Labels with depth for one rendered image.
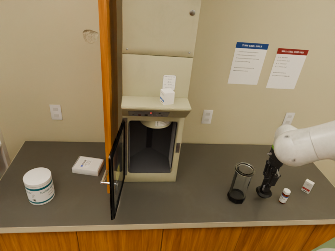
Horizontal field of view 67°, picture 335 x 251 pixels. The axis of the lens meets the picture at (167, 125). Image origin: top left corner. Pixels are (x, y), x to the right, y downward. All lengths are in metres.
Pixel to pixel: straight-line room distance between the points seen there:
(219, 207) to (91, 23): 1.26
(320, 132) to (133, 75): 0.78
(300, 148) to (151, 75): 0.70
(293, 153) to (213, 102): 1.01
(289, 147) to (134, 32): 0.75
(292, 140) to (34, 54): 1.44
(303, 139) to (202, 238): 0.91
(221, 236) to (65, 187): 0.93
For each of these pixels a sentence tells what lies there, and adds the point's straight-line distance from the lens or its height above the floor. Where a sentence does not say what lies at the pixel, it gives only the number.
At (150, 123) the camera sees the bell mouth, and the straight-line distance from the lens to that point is 1.36.
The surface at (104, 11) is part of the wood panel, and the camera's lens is 1.05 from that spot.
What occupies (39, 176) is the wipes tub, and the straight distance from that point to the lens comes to 1.47.
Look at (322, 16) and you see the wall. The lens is 1.92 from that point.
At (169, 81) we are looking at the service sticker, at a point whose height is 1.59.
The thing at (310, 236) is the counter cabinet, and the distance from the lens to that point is 1.89.
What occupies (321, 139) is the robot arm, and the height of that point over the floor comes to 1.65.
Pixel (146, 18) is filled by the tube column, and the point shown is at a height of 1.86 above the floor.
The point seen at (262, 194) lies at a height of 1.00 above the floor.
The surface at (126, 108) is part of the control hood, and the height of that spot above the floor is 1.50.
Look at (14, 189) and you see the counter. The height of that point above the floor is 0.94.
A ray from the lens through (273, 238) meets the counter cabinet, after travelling 1.78.
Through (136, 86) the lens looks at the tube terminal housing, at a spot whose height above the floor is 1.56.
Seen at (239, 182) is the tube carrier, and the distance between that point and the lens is 1.47.
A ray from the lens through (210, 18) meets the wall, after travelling 1.63.
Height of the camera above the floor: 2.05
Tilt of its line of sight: 32 degrees down
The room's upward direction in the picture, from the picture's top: 6 degrees clockwise
